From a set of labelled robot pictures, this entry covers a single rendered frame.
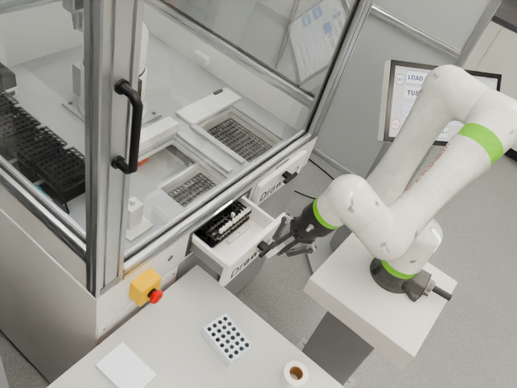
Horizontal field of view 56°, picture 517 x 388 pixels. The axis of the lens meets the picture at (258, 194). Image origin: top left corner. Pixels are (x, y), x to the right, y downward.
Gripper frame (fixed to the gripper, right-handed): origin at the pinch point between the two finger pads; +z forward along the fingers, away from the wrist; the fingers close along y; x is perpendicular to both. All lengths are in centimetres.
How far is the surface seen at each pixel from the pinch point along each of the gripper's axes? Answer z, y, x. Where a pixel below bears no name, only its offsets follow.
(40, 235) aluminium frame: 8, -41, -47
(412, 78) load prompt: -19, -14, 91
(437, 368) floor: 62, 100, 80
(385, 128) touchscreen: -6, -6, 75
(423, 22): -5, -33, 166
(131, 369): 16.0, -1.6, -47.3
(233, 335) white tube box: 9.9, 10.0, -22.5
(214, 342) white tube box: 10.5, 7.7, -27.9
